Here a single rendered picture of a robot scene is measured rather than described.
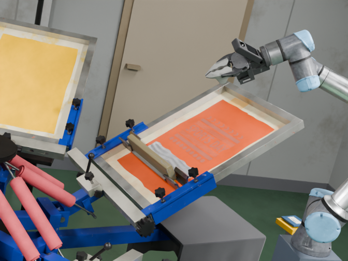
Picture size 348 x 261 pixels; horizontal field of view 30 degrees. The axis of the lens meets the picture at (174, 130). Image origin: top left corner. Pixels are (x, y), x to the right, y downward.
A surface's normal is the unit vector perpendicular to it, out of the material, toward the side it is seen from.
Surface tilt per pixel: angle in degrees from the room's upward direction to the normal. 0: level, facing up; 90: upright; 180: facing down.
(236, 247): 92
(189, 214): 0
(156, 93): 90
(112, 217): 0
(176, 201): 90
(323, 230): 97
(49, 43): 32
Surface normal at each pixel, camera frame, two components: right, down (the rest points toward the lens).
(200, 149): -0.25, -0.80
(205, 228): 0.22, -0.93
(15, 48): 0.19, -0.63
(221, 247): 0.50, 0.39
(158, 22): 0.27, 0.34
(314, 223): -0.29, 0.33
